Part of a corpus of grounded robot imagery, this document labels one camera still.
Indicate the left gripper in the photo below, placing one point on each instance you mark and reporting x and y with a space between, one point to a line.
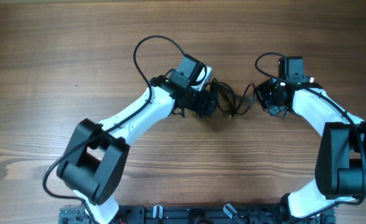
203 96

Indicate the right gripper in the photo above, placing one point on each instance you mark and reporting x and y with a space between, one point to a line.
261 90

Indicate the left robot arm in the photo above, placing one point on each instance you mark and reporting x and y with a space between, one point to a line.
94 160

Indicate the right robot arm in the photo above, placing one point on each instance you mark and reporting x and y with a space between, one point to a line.
340 171

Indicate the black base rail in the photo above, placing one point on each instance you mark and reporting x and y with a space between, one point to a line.
261 213

